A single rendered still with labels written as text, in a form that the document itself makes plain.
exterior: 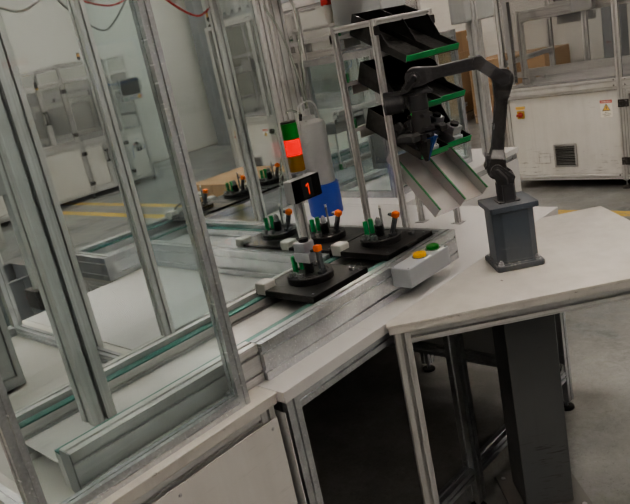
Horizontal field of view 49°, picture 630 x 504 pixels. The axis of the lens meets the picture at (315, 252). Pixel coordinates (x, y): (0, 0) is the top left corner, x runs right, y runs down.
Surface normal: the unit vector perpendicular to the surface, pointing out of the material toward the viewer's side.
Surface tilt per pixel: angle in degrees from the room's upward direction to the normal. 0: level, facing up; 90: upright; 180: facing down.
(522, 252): 90
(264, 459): 90
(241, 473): 90
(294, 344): 90
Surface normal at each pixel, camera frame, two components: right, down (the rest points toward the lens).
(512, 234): 0.04, 0.28
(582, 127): -0.66, 0.33
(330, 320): 0.72, 0.06
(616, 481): -0.19, -0.94
